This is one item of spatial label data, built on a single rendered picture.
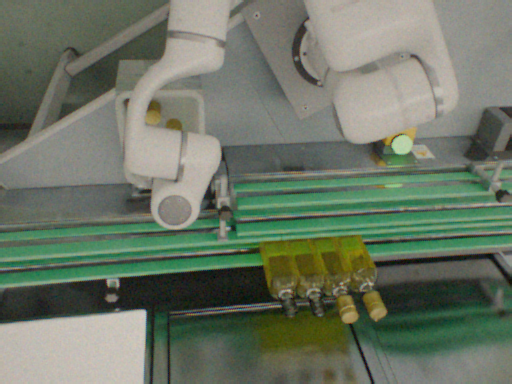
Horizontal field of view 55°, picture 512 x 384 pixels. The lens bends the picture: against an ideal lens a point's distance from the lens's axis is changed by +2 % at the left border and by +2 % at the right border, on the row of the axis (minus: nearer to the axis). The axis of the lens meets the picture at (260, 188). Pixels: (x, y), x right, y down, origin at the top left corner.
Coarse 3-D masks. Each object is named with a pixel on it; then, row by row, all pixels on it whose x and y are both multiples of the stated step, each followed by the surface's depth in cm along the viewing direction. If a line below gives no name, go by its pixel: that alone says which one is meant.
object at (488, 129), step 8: (488, 112) 120; (496, 112) 119; (504, 112) 119; (488, 120) 120; (496, 120) 118; (504, 120) 116; (480, 128) 124; (488, 128) 121; (496, 128) 118; (504, 128) 116; (480, 136) 124; (488, 136) 121; (496, 136) 118; (504, 136) 117; (488, 144) 121; (496, 144) 118; (504, 144) 119
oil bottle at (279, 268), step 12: (276, 240) 108; (264, 252) 106; (276, 252) 105; (288, 252) 105; (264, 264) 107; (276, 264) 102; (288, 264) 102; (276, 276) 99; (288, 276) 100; (276, 288) 99; (288, 288) 99
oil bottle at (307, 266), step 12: (288, 240) 109; (300, 240) 109; (300, 252) 106; (312, 252) 106; (300, 264) 103; (312, 264) 103; (300, 276) 101; (312, 276) 101; (324, 276) 101; (300, 288) 101; (312, 288) 100
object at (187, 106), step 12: (120, 96) 95; (156, 96) 96; (168, 96) 96; (180, 96) 97; (192, 96) 97; (120, 108) 96; (168, 108) 106; (180, 108) 106; (192, 108) 107; (120, 120) 98; (180, 120) 108; (192, 120) 108; (120, 132) 99; (192, 132) 110; (204, 132) 103; (132, 180) 107; (144, 180) 108
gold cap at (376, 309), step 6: (366, 294) 99; (372, 294) 98; (378, 294) 99; (366, 300) 98; (372, 300) 97; (378, 300) 97; (366, 306) 98; (372, 306) 97; (378, 306) 96; (384, 306) 97; (372, 312) 96; (378, 312) 96; (384, 312) 97
